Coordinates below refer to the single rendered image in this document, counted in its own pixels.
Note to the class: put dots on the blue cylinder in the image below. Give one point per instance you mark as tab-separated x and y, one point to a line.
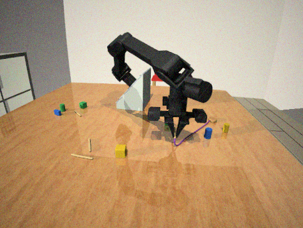
208	132

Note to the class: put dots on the olive-yellow rectangular block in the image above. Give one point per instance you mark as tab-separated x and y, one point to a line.
120	151

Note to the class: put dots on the small green block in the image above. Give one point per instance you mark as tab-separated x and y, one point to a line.
83	104

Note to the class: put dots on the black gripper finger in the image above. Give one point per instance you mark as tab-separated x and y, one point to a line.
181	126
171	125

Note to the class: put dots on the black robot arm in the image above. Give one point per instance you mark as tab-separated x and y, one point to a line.
166	66

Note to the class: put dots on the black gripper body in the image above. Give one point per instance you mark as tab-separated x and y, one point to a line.
177	108

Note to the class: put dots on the yellow cylinder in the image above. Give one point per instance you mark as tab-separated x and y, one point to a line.
226	127

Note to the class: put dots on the green cylinder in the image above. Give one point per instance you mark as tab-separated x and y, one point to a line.
62	107

